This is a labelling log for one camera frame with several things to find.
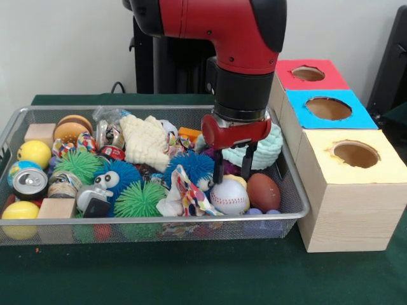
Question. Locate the mint green cloth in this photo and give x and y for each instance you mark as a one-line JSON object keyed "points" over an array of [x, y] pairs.
{"points": [[270, 149]]}

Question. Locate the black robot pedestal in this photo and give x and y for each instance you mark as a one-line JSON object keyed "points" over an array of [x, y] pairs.
{"points": [[171, 70]]}

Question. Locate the black soda can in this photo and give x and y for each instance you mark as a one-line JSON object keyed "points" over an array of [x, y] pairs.
{"points": [[29, 183]]}

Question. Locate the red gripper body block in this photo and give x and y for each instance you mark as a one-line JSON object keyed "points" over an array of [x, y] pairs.
{"points": [[238, 135]]}

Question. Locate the black upright panel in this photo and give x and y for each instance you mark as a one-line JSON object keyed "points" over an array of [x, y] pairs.
{"points": [[391, 63]]}

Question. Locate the cream white cloth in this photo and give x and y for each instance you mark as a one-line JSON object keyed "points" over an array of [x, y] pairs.
{"points": [[146, 146]]}

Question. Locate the dark green table cloth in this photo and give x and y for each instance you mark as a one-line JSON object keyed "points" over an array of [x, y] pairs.
{"points": [[190, 276], [397, 120]]}

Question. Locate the white baseball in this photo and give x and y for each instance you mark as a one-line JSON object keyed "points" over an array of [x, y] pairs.
{"points": [[229, 198]]}

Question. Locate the wooden box with three holes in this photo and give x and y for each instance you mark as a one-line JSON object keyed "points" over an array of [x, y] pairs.
{"points": [[346, 216]]}

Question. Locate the brown toy football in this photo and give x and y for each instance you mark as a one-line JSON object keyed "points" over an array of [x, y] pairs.
{"points": [[264, 190]]}

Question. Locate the green spiky ball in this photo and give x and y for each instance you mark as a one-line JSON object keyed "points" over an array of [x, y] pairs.
{"points": [[76, 165], [140, 200]]}

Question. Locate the blue spiky ball with eyes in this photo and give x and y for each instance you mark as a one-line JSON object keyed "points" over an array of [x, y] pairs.
{"points": [[125, 174], [190, 165]]}

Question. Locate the shallow clear mesh bin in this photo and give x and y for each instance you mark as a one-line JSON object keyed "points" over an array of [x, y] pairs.
{"points": [[127, 232]]}

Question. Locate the toy hamburger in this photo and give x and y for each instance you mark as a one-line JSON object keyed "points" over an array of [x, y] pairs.
{"points": [[72, 127]]}

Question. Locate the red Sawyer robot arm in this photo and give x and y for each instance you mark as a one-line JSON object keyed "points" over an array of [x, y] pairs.
{"points": [[229, 31]]}

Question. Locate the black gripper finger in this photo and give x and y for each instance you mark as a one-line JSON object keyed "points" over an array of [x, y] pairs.
{"points": [[247, 162], [218, 168]]}

